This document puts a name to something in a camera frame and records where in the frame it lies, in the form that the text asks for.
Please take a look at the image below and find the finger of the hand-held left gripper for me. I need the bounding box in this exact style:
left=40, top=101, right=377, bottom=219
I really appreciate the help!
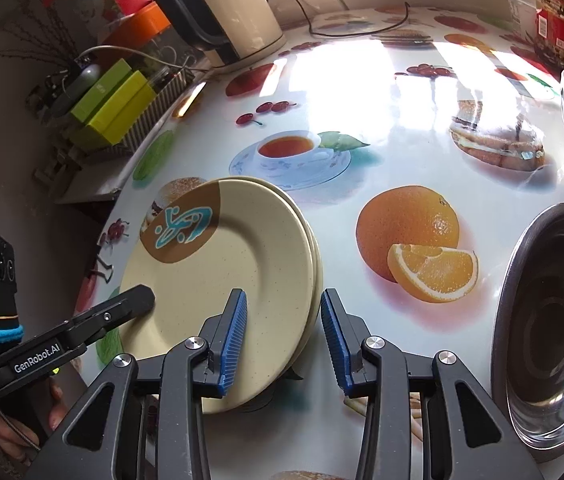
left=64, top=285, right=157, bottom=347

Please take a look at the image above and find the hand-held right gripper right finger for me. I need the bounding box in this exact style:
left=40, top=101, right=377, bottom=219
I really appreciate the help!
left=321, top=288, right=545, bottom=480

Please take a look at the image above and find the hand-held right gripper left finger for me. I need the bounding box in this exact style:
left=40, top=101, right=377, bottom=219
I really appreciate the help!
left=26, top=288, right=249, bottom=480

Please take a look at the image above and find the beige plate with blue motif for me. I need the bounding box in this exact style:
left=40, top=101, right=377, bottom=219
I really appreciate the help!
left=119, top=180, right=317, bottom=415
left=219, top=176, right=324, bottom=377

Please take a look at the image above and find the stainless steel bowl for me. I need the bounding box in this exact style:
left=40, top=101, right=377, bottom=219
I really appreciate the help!
left=491, top=202, right=564, bottom=463

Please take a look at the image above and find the person's left hand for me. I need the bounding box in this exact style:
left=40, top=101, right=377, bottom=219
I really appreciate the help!
left=0, top=379, right=70, bottom=456

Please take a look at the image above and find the black binder clip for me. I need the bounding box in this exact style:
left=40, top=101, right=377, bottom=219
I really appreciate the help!
left=89, top=255, right=117, bottom=282

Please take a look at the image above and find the grey side shelf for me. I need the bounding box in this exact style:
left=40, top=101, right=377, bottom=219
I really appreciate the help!
left=54, top=147, right=130, bottom=206

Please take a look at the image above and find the lime green box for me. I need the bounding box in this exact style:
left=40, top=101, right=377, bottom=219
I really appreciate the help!
left=76, top=71, right=157, bottom=148

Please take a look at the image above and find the striped storage box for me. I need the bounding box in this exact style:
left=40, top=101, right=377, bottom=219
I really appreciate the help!
left=112, top=70, right=197, bottom=153

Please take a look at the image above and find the food print tablecloth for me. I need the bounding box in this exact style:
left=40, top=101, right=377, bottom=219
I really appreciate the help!
left=74, top=5, right=564, bottom=480

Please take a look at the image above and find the grey oval device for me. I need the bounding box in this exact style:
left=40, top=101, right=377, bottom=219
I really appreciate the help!
left=62, top=62, right=100, bottom=100

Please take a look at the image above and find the dry twig bouquet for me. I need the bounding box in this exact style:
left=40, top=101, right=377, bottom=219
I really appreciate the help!
left=9, top=0, right=85, bottom=78

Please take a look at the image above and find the orange plastic tray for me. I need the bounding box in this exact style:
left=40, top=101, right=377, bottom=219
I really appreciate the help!
left=99, top=2, right=173, bottom=56

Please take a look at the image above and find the cream electric kettle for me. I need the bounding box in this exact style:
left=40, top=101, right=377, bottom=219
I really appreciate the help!
left=146, top=0, right=285, bottom=68

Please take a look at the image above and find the red label sauce jar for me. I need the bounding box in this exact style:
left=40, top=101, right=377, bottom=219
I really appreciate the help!
left=532, top=0, right=564, bottom=68

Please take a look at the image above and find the white cable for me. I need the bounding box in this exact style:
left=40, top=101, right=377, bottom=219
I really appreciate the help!
left=74, top=45, right=197, bottom=81

